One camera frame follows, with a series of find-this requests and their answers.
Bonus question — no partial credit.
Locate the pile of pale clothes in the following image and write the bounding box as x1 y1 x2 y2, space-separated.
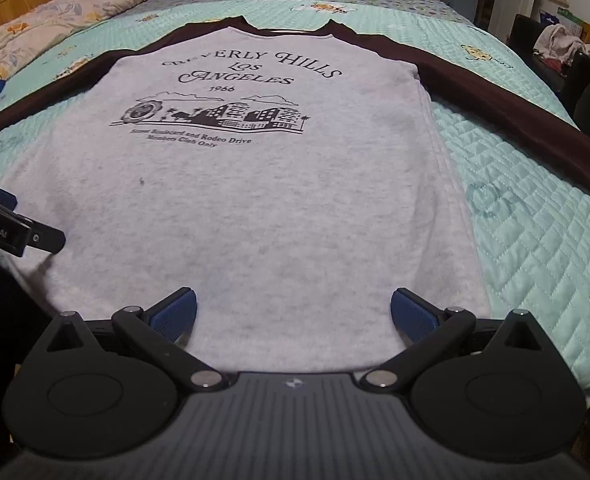
532 22 590 68

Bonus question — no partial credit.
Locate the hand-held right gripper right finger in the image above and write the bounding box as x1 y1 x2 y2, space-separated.
362 287 544 392

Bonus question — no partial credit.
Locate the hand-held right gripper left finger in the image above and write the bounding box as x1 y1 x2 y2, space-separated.
45 287 228 392

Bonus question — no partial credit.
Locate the grey and maroon sweatshirt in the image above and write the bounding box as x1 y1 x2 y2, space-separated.
0 16 590 376

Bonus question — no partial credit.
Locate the floral pillow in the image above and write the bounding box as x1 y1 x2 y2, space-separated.
0 0 174 81

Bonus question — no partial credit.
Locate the bee print quilted bedspread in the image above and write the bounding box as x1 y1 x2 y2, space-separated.
0 0 590 406

